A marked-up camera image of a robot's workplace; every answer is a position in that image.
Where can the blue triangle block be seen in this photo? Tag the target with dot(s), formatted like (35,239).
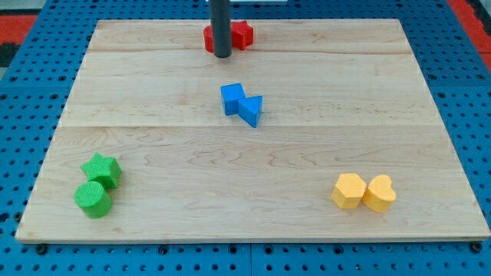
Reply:
(250,110)

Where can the blue cube block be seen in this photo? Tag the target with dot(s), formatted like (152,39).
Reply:
(231,94)

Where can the light wooden board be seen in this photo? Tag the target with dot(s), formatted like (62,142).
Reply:
(339,96)

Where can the red star block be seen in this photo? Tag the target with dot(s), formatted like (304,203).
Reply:
(242,34)

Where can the red round block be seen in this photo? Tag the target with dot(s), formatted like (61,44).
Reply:
(208,38)

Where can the yellow hexagon block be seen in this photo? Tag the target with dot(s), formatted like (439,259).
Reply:
(348,191)

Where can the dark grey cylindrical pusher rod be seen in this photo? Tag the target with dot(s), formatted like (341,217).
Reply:
(221,27)

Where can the green star block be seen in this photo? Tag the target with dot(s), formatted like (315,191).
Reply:
(102,169)

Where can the yellow heart block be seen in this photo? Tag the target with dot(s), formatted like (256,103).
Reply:
(379,195)

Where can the green cylinder block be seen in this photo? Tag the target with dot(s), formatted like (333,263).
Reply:
(93,200)

